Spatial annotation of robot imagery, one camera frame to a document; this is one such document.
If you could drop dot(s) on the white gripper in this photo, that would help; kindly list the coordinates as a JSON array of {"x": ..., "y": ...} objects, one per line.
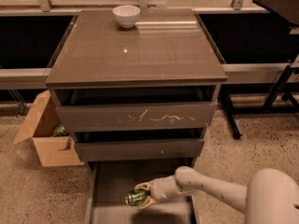
[{"x": 161, "y": 188}]

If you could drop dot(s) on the grey middle drawer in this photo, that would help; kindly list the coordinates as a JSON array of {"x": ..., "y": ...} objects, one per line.
[{"x": 139, "y": 144}]

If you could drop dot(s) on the open cardboard box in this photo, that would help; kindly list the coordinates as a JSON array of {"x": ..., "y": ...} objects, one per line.
[{"x": 39, "y": 125}]

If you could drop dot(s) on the green soda can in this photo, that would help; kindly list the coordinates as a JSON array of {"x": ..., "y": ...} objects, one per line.
[{"x": 136, "y": 197}]

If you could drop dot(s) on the green bag in box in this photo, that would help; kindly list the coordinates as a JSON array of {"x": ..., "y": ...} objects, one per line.
[{"x": 60, "y": 131}]

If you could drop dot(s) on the white ceramic bowl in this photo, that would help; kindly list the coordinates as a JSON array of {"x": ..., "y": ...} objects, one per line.
[{"x": 126, "y": 16}]

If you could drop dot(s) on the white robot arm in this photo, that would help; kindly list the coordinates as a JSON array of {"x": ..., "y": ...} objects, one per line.
[{"x": 270, "y": 197}]

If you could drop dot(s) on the grey drawer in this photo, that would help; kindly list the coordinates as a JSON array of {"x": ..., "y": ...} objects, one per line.
[
  {"x": 139, "y": 108},
  {"x": 112, "y": 180},
  {"x": 139, "y": 144}
]

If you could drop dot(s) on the grey top drawer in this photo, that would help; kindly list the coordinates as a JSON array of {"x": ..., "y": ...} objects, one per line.
[{"x": 139, "y": 108}]

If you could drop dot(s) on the grey drawer cabinet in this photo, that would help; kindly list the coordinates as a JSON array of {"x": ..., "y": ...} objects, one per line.
[{"x": 165, "y": 48}]

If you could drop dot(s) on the grey bottom drawer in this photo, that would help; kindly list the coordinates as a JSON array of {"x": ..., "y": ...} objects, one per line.
[{"x": 112, "y": 180}]

